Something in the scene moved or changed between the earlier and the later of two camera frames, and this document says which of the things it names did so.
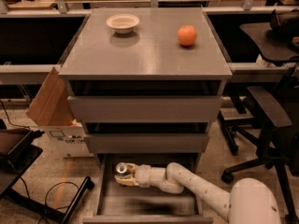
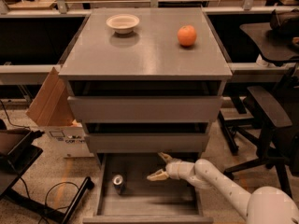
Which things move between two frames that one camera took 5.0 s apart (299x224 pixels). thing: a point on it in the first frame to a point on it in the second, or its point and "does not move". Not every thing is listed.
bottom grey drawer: x=119 y=203 does not move
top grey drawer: x=148 y=100 does not move
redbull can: x=121 y=168 to x=118 y=181
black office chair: x=268 y=118 does not move
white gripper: x=144 y=175 to x=174 y=169
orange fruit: x=187 y=35 does not move
